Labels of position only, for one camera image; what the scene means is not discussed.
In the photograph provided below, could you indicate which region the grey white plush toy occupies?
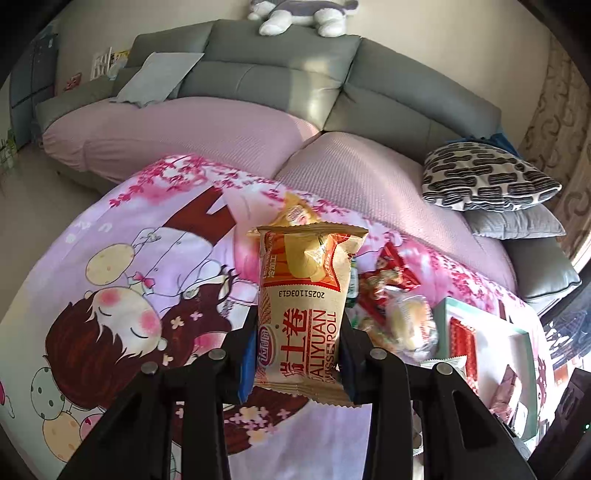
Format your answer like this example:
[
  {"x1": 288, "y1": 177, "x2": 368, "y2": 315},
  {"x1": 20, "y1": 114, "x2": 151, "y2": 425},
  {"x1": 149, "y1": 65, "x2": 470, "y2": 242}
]
[{"x1": 247, "y1": 0, "x2": 360, "y2": 38}]

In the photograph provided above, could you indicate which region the grey pillow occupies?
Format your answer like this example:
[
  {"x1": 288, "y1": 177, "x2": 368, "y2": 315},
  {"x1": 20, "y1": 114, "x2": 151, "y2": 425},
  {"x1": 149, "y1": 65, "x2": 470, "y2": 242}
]
[{"x1": 464, "y1": 203, "x2": 566, "y2": 241}]

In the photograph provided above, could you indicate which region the orange roll packet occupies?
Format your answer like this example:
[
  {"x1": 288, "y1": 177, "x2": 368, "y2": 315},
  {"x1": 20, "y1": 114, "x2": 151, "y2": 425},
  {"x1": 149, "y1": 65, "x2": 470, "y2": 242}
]
[{"x1": 246, "y1": 222, "x2": 370, "y2": 408}]

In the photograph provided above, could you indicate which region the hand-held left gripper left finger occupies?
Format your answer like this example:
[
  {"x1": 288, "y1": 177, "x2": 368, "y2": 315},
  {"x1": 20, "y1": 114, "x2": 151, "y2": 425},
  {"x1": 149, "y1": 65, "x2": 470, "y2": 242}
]
[{"x1": 55, "y1": 305, "x2": 259, "y2": 480}]

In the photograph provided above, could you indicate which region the pink roll packet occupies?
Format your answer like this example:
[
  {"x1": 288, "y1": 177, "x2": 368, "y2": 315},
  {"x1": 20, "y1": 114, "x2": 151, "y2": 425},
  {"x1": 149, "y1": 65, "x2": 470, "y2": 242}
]
[{"x1": 489, "y1": 364, "x2": 525, "y2": 416}]

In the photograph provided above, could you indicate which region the black white patterned pillow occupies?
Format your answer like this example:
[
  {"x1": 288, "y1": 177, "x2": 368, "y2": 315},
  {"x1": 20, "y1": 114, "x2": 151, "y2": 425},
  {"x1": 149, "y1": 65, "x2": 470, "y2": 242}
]
[{"x1": 422, "y1": 142, "x2": 563, "y2": 213}]

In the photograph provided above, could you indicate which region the grey sofa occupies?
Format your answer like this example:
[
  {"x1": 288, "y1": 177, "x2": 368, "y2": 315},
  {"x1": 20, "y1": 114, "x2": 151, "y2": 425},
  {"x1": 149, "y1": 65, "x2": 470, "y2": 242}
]
[{"x1": 34, "y1": 18, "x2": 583, "y2": 315}]

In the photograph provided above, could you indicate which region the printed blanket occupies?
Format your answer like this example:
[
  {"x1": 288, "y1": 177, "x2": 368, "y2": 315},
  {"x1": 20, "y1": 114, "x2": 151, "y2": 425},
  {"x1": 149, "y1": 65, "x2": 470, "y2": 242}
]
[{"x1": 0, "y1": 154, "x2": 559, "y2": 480}]

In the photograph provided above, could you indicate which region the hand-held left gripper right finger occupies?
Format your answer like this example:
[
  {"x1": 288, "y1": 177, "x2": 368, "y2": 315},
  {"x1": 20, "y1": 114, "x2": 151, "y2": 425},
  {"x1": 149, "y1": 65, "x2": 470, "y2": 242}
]
[{"x1": 339, "y1": 314, "x2": 539, "y2": 480}]

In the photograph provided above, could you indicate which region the mint green box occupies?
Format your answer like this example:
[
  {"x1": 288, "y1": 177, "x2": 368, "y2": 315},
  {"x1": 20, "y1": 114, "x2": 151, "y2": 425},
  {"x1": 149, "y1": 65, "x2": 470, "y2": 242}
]
[{"x1": 418, "y1": 296, "x2": 544, "y2": 439}]

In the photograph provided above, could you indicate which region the green white snack packet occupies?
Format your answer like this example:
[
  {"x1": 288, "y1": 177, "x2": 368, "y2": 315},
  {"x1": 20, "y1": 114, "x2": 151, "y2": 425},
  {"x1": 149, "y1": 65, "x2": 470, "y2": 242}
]
[{"x1": 347, "y1": 258, "x2": 361, "y2": 308}]

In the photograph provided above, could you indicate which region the clear waffle packet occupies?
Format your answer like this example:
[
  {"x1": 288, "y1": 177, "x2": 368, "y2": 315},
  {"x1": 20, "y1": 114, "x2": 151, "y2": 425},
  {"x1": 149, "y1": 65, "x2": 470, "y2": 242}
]
[{"x1": 355, "y1": 314, "x2": 402, "y2": 354}]

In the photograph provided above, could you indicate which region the patterned curtain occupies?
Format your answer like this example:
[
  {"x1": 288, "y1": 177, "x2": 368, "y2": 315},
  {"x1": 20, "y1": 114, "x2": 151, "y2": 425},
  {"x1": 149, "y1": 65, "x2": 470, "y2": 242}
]
[{"x1": 517, "y1": 37, "x2": 591, "y2": 268}]

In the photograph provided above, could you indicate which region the light grey cushion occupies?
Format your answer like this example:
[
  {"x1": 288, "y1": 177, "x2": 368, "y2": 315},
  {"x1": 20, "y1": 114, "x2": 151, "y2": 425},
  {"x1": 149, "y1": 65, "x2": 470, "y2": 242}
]
[{"x1": 116, "y1": 52, "x2": 205, "y2": 108}]

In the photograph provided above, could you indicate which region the red peanut packet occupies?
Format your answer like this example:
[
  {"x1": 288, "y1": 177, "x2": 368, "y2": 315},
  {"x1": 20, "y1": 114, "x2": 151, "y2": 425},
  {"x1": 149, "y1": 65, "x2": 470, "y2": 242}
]
[{"x1": 358, "y1": 240, "x2": 422, "y2": 319}]

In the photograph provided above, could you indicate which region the red patterned packet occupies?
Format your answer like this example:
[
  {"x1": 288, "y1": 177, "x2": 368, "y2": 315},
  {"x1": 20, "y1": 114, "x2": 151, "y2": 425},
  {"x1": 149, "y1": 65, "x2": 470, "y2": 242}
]
[{"x1": 449, "y1": 318, "x2": 478, "y2": 393}]

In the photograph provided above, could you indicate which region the white paper item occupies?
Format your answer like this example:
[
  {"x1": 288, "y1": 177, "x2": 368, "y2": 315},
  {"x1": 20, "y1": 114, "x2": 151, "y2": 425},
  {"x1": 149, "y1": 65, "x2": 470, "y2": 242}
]
[{"x1": 91, "y1": 48, "x2": 130, "y2": 80}]

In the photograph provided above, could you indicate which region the blue cloth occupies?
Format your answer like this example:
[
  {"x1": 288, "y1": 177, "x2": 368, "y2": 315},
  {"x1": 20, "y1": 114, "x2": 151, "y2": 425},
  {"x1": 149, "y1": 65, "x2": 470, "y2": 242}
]
[{"x1": 480, "y1": 131, "x2": 520, "y2": 155}]

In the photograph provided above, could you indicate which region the dark balcony railing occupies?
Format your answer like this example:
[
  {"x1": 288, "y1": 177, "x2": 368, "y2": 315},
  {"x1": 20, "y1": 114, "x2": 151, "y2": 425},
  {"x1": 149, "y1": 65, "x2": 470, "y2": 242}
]
[{"x1": 542, "y1": 307, "x2": 591, "y2": 370}]

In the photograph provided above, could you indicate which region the blue grey cabinet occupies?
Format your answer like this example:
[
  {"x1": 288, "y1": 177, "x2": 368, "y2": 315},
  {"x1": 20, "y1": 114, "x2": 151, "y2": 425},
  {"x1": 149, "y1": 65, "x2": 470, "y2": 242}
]
[{"x1": 9, "y1": 21, "x2": 61, "y2": 153}]

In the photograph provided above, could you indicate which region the yellow cake packet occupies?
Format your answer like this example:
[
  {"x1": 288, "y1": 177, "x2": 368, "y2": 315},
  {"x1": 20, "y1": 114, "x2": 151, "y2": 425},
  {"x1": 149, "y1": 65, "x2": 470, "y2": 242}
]
[{"x1": 274, "y1": 191, "x2": 319, "y2": 227}]

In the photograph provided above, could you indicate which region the pink sofa cover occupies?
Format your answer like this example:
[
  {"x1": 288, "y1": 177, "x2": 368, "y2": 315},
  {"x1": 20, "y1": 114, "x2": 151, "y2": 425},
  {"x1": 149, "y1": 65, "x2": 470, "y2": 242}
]
[{"x1": 41, "y1": 97, "x2": 518, "y2": 296}]

